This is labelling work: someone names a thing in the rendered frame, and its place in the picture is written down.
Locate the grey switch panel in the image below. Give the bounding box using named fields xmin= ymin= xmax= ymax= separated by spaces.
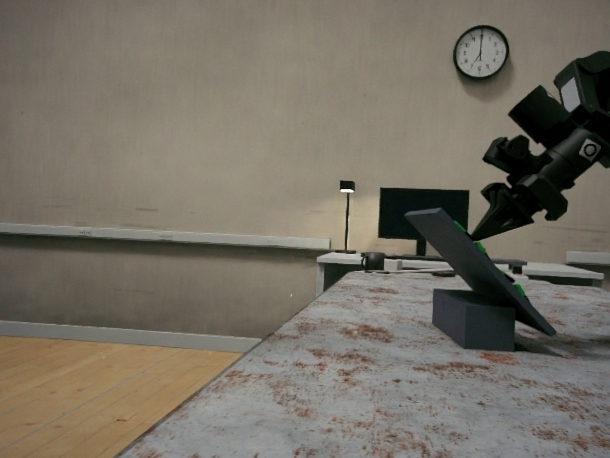
xmin=404 ymin=208 xmax=557 ymax=352

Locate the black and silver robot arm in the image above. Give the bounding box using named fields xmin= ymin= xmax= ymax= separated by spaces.
xmin=482 ymin=51 xmax=610 ymax=179

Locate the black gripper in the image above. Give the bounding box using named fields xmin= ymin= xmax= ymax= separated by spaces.
xmin=471 ymin=150 xmax=577 ymax=241

